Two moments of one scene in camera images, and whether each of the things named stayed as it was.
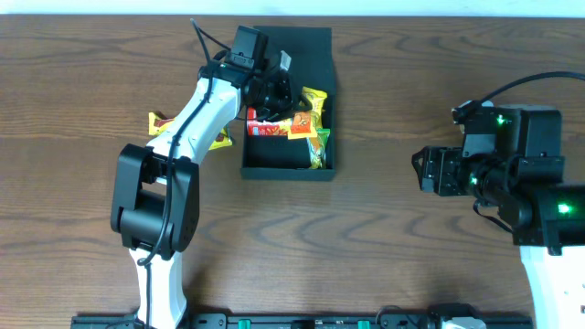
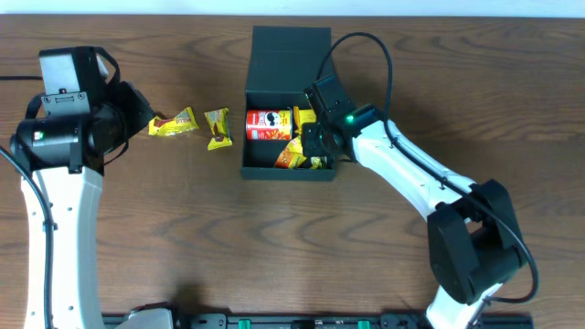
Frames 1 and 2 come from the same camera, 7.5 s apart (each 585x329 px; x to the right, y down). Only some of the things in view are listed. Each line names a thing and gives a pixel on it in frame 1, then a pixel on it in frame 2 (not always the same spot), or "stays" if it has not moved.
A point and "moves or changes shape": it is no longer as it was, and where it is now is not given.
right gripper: [441, 164] to [308, 146]
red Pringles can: [256, 127] stays
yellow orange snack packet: [305, 124] moves or changes shape
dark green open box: [310, 49] stays
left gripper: [289, 105] to [125, 93]
